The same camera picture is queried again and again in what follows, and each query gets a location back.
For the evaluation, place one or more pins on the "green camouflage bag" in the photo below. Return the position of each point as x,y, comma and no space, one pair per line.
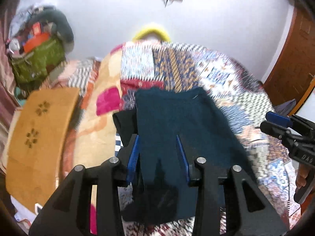
32,68

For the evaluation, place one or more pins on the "dark teal pants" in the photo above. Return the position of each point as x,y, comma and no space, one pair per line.
164,119

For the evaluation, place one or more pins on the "white crumpled paper pile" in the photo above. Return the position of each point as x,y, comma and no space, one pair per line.
23,216

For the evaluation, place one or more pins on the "orange box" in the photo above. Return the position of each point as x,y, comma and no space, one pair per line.
36,41

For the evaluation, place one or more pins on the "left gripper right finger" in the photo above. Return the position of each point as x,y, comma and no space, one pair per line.
182,159

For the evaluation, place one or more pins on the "yellow plush item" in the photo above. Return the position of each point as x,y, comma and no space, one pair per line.
143,33

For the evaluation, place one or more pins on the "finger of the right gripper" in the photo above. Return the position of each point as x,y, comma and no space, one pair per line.
279,120
276,131

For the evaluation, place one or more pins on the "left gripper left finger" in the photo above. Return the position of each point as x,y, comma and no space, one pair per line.
133,151

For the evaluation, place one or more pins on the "wooden door frame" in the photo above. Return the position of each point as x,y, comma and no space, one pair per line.
293,72

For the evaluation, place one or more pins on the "patchwork patterned bedspread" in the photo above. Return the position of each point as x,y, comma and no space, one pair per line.
92,139

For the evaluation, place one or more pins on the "grey neck pillow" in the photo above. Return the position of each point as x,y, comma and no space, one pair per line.
58,23

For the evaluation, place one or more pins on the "wooden lap desk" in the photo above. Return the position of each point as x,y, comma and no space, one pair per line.
35,150

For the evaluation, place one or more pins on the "person's right hand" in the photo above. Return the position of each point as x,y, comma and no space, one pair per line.
302,173

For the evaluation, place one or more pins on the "folded black garment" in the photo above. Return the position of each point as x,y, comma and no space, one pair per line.
126,124

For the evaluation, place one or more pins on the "pink striped curtain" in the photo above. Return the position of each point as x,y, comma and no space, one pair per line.
8,101

